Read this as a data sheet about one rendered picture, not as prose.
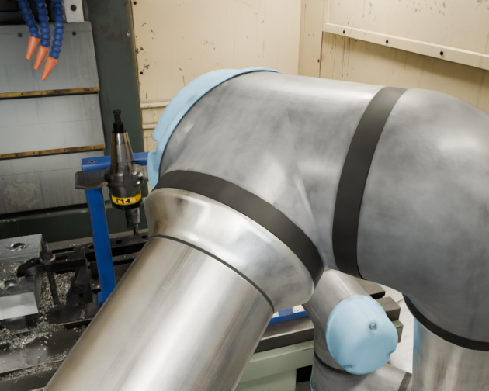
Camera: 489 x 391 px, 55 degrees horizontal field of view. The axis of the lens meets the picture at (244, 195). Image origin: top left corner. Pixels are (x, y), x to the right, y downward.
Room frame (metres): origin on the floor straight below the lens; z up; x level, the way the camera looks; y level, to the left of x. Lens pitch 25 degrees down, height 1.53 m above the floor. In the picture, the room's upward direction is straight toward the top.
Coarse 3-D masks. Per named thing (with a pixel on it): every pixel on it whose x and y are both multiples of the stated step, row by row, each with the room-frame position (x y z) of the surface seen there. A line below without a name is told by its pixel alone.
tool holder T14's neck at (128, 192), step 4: (124, 188) 0.73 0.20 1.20; (128, 188) 0.73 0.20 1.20; (132, 188) 0.73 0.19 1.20; (136, 188) 0.74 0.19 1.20; (112, 192) 0.73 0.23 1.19; (116, 192) 0.73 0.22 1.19; (120, 192) 0.72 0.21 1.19; (124, 192) 0.72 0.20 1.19; (128, 192) 0.73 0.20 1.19; (132, 192) 0.73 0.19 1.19; (136, 192) 0.74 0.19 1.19; (116, 196) 0.73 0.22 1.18; (120, 196) 0.72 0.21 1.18; (124, 196) 0.72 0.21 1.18; (128, 196) 0.73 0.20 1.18; (132, 196) 0.73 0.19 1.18; (116, 204) 0.73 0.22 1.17; (120, 204) 0.72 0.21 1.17; (128, 204) 0.73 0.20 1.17
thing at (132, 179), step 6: (108, 168) 0.75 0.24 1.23; (138, 168) 0.75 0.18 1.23; (108, 174) 0.73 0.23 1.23; (114, 174) 0.73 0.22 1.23; (126, 174) 0.73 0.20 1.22; (132, 174) 0.73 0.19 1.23; (138, 174) 0.74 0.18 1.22; (108, 180) 0.74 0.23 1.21; (114, 180) 0.72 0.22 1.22; (120, 180) 0.72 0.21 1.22; (126, 180) 0.73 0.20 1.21; (132, 180) 0.73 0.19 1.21; (138, 180) 0.74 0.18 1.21; (108, 186) 0.73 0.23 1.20; (114, 186) 0.72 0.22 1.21; (120, 186) 0.72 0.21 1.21; (126, 186) 0.73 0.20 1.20; (132, 186) 0.73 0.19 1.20
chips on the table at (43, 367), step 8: (24, 336) 0.70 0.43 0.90; (32, 336) 0.70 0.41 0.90; (40, 336) 0.70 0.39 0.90; (16, 344) 0.67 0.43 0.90; (24, 344) 0.67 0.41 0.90; (64, 352) 0.65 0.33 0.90; (40, 360) 0.64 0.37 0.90; (32, 368) 0.62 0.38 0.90; (40, 368) 0.62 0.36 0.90; (48, 368) 0.62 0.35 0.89; (56, 368) 0.62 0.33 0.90; (0, 376) 0.61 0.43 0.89; (8, 376) 0.61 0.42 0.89; (16, 376) 0.61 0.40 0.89
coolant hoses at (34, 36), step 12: (24, 0) 0.84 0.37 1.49; (36, 0) 0.84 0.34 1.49; (60, 0) 0.84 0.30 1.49; (24, 12) 0.84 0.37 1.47; (60, 12) 0.83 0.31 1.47; (48, 24) 0.84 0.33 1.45; (60, 24) 0.83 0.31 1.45; (36, 36) 0.84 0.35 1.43; (48, 36) 0.84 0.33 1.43; (60, 36) 0.83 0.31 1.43; (60, 48) 0.83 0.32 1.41; (36, 60) 0.83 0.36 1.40; (48, 60) 0.82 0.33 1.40; (48, 72) 0.82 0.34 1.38
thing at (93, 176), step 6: (78, 174) 0.75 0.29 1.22; (84, 174) 0.75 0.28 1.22; (90, 174) 0.75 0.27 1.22; (96, 174) 0.75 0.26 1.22; (102, 174) 0.75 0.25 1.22; (78, 180) 0.72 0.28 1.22; (84, 180) 0.72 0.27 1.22; (90, 180) 0.72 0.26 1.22; (96, 180) 0.72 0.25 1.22; (102, 180) 0.72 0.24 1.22; (78, 186) 0.70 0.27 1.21; (84, 186) 0.70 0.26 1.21; (90, 186) 0.70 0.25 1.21; (96, 186) 0.70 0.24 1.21; (102, 186) 0.71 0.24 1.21
